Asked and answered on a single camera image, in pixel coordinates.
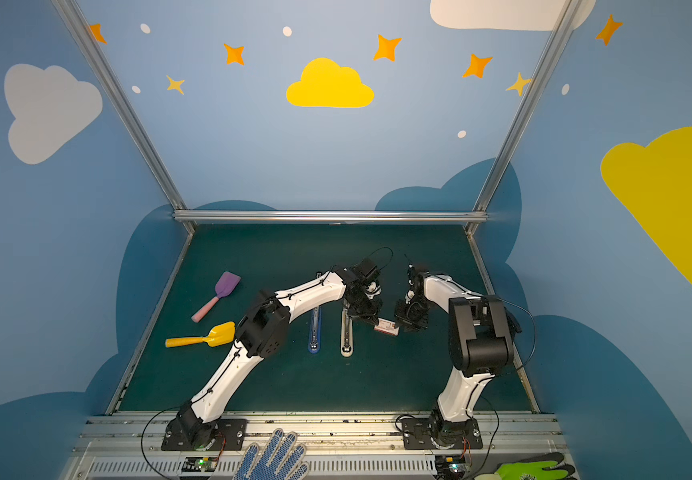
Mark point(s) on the right controller board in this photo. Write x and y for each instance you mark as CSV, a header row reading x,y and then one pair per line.
x,y
450,468

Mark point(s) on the purple pink spatula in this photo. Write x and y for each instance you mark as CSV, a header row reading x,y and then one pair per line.
x,y
223,288

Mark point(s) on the aluminium frame post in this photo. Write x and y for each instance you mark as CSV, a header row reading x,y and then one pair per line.
x,y
542,74
75,22

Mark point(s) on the green black work glove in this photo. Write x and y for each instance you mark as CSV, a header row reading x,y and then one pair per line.
x,y
549,466

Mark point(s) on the blue dotted work glove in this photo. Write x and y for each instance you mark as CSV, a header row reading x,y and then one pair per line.
x,y
282,458

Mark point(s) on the beige black stapler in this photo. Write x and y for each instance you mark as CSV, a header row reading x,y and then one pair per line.
x,y
346,345

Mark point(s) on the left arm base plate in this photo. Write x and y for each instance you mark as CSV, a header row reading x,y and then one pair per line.
x,y
229,433

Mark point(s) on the left aluminium frame post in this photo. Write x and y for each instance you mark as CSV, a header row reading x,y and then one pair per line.
x,y
75,22

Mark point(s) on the red white staple box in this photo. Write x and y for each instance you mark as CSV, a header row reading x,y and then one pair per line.
x,y
387,327

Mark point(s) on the aluminium rear frame bar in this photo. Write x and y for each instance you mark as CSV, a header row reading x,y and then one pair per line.
x,y
385,217

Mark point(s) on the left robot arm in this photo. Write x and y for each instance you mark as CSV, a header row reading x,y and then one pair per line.
x,y
261,333

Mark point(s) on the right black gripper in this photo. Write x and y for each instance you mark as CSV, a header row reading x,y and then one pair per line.
x,y
410,311

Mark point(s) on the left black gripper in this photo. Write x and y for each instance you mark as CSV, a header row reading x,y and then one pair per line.
x,y
361,307

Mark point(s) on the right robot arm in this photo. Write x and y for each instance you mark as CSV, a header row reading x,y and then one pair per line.
x,y
481,335

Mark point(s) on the blue black stapler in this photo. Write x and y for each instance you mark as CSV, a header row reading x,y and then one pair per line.
x,y
314,339

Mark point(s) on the right aluminium frame post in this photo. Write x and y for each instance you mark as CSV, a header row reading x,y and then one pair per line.
x,y
542,74

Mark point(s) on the left controller board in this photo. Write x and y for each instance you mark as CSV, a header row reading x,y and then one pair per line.
x,y
200,464

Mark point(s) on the controller board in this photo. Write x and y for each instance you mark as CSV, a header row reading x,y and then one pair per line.
x,y
200,464
450,468

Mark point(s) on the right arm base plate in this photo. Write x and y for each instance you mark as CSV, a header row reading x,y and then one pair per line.
x,y
426,433

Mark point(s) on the yellow spatula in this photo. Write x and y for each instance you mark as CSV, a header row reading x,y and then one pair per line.
x,y
219,335

